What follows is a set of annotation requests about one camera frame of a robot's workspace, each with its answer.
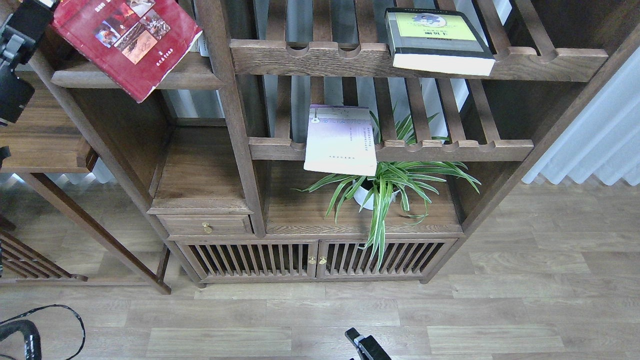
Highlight red book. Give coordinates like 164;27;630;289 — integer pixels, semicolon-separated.
52;0;202;103

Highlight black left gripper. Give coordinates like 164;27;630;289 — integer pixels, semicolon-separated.
0;0;57;126

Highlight white curtain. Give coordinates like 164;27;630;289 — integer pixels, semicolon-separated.
522;50;640;186

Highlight brass drawer knob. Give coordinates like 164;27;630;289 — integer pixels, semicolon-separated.
202;222;213;234

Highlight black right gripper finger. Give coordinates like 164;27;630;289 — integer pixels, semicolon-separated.
345;327;391;360

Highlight spider plant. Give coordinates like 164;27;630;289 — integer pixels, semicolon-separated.
295;107;482;271

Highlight white plant pot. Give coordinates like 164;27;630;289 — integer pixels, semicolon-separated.
352;179;400;211

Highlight dark wooden bookshelf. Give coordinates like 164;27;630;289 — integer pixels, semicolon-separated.
31;0;639;287

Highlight upright white books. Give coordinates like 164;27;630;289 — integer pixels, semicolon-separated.
189;31;210;58

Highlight pale lavender book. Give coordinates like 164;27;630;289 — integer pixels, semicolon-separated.
303;104;377;176

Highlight yellow and grey thick book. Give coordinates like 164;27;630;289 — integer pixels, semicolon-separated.
385;7;496;76

